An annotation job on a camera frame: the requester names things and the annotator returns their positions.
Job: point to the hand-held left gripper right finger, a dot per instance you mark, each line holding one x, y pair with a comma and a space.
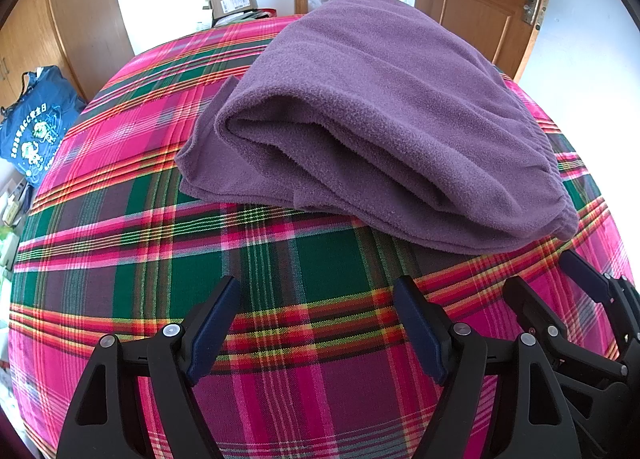
417, 334

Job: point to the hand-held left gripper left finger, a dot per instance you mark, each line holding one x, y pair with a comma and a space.
215, 334

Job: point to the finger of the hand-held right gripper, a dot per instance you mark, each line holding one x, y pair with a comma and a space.
582, 276
522, 301

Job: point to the purple fleece pants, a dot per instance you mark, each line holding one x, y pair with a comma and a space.
375, 114

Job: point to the pink plaid bed sheet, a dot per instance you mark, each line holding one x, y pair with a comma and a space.
150, 249

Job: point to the pile of household packages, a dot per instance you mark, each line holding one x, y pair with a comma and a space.
12, 219

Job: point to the blue printed tote bag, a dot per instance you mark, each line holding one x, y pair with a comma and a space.
35, 129

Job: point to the red storage basket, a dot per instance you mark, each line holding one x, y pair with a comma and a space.
250, 16

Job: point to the wooden wardrobe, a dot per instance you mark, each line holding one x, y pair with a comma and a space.
85, 29

